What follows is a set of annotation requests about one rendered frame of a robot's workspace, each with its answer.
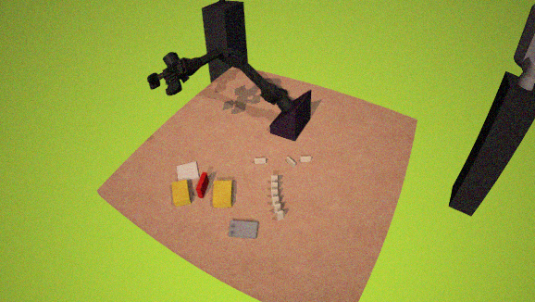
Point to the red rectangular block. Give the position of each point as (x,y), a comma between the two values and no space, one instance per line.
(202,185)

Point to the yellow rectangular block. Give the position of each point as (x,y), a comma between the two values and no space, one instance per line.
(222,194)
(180,193)

